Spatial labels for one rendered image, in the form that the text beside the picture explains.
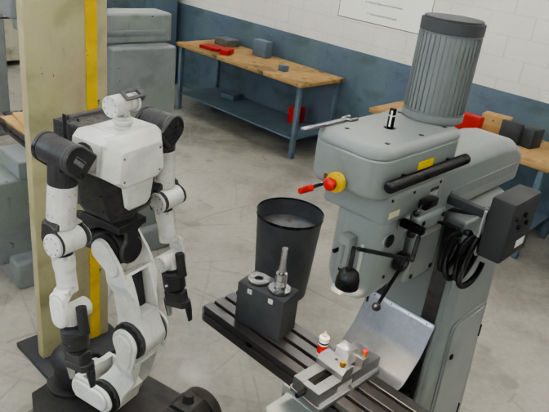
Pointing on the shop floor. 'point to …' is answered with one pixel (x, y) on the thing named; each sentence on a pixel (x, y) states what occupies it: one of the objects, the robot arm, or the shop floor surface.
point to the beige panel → (52, 96)
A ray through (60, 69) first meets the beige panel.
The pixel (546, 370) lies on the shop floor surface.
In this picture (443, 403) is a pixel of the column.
